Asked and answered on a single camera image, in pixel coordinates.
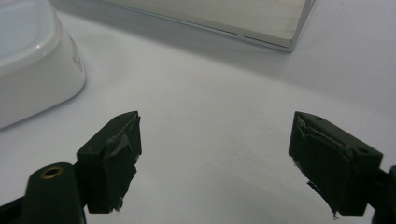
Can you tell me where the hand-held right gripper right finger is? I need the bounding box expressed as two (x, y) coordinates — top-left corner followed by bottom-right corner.
(288, 110), (385, 217)

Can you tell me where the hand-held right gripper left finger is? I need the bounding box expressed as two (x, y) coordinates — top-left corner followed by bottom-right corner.
(76, 110), (143, 215)

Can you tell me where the white plastic container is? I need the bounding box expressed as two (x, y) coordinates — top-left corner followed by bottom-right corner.
(0, 0), (87, 131)

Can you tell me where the white flat box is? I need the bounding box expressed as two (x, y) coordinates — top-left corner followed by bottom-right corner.
(102, 0), (318, 53)

